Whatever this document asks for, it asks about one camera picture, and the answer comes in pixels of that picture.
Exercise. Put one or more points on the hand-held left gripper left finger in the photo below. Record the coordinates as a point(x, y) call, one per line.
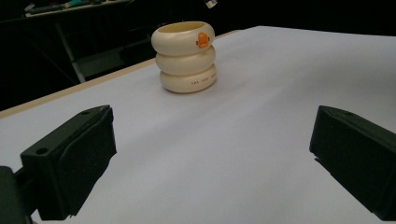
point(71, 158)

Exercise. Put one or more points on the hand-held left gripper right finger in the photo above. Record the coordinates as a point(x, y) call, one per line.
point(361, 155)

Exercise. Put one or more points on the wooden table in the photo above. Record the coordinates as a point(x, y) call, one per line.
point(77, 88)

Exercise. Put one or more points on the cream ribbed holder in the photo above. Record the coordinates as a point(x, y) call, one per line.
point(183, 59)

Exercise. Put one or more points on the white table mat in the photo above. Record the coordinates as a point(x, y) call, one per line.
point(218, 140)

